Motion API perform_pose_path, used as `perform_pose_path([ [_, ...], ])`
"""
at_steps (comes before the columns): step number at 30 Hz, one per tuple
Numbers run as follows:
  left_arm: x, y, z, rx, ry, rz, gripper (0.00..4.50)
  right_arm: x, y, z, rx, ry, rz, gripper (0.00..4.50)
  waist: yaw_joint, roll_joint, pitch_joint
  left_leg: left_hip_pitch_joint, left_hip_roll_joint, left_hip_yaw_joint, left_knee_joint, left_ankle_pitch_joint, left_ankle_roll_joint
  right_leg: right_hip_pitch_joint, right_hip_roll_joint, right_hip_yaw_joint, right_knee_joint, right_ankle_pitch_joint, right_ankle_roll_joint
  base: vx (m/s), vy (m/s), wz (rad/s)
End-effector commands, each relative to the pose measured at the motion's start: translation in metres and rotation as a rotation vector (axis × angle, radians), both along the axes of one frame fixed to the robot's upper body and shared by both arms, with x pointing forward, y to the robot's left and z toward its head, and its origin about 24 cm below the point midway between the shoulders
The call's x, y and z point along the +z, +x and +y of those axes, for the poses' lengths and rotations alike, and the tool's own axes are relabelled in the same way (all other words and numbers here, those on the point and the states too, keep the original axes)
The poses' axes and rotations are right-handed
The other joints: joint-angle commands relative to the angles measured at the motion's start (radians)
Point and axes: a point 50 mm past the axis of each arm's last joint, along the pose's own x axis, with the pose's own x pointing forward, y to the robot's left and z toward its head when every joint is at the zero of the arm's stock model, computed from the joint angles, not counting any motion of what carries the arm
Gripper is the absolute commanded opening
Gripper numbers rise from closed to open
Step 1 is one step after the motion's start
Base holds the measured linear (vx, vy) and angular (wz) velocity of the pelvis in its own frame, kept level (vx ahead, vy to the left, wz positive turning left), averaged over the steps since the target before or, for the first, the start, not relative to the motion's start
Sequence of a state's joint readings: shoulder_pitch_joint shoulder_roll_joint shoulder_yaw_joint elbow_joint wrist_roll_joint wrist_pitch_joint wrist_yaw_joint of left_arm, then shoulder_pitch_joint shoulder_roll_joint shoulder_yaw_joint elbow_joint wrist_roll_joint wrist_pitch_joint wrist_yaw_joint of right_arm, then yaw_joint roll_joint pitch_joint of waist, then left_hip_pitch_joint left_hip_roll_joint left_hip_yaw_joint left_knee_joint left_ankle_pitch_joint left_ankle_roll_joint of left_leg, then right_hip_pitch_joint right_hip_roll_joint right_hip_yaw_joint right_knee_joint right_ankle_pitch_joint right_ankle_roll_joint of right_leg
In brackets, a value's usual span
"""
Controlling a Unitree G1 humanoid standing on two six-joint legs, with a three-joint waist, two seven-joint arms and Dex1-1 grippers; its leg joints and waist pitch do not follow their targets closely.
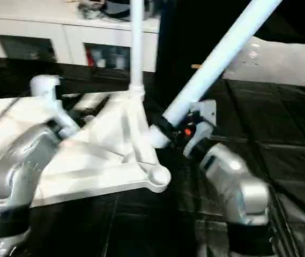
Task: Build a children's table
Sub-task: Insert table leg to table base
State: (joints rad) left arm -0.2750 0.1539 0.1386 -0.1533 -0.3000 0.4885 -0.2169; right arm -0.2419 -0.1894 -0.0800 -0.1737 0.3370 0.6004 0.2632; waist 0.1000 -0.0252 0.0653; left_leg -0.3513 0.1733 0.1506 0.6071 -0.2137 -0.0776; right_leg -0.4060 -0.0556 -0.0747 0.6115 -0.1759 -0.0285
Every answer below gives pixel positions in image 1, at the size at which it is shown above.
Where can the white plastic table top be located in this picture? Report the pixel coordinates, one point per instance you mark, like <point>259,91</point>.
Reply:
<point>104,144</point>

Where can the white plastic table leg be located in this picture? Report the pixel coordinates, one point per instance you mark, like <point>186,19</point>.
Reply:
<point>216,64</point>
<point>136,48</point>

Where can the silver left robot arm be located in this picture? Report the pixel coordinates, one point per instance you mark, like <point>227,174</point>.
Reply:
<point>18,171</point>

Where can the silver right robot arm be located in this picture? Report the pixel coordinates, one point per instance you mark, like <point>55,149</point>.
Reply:
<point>238,187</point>

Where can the small yellow tag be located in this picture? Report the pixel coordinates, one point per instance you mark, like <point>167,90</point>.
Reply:
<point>196,66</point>

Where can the white cabinet with glass doors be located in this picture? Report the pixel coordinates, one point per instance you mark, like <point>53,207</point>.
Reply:
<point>39,29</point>

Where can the black work mat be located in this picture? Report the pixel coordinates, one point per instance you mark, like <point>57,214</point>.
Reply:
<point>281,134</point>

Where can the grey black bag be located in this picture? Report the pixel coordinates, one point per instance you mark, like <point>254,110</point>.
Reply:
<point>114,7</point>

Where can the grey pillow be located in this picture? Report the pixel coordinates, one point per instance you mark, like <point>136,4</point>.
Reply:
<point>281,61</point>

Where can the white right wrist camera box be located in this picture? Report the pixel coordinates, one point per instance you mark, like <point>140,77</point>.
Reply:
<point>201,126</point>

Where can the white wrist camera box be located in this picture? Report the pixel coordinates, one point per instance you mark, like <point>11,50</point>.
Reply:
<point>201,126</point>
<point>50,99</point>

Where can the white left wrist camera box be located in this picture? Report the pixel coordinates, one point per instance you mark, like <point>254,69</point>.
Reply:
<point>50,99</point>

